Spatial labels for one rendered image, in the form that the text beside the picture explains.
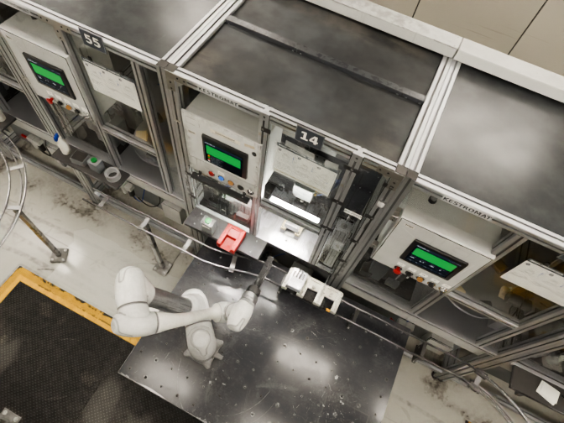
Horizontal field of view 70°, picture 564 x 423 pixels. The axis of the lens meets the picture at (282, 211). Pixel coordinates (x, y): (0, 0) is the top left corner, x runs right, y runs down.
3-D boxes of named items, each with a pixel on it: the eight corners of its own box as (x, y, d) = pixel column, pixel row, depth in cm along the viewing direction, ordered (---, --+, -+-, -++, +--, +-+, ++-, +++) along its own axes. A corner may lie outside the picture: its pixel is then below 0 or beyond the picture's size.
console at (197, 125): (187, 170, 224) (177, 112, 184) (213, 136, 238) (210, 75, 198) (253, 202, 218) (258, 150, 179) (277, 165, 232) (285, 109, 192)
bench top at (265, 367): (118, 373, 236) (117, 372, 233) (212, 232, 287) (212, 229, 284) (352, 508, 216) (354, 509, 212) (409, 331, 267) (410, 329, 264)
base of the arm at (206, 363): (214, 373, 238) (214, 372, 233) (182, 355, 241) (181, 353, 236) (230, 345, 247) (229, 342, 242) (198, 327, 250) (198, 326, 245)
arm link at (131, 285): (193, 331, 244) (186, 297, 254) (216, 322, 242) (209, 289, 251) (107, 313, 176) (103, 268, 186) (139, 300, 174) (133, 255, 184)
